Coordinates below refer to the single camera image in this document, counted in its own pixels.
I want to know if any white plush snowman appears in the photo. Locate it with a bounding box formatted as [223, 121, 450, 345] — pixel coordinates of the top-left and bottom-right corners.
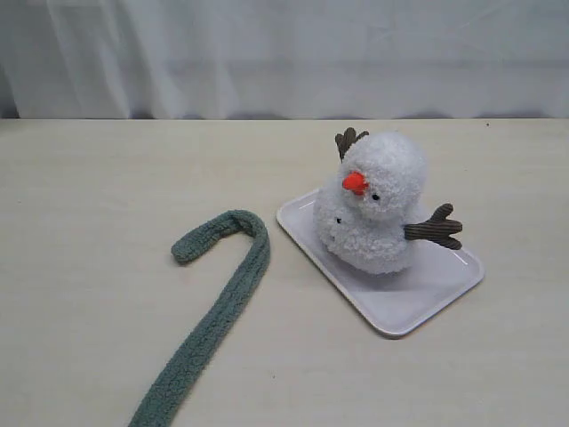
[313, 126, 462, 275]

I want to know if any white rectangular plastic tray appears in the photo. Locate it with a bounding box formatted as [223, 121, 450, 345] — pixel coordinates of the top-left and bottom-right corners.
[276, 190, 485, 338]

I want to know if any green fuzzy knitted scarf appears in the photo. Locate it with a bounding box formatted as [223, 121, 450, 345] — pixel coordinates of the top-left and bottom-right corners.
[129, 209, 271, 426]

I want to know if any white curtain backdrop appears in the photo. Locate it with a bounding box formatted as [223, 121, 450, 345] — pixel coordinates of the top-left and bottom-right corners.
[1, 1, 568, 119]

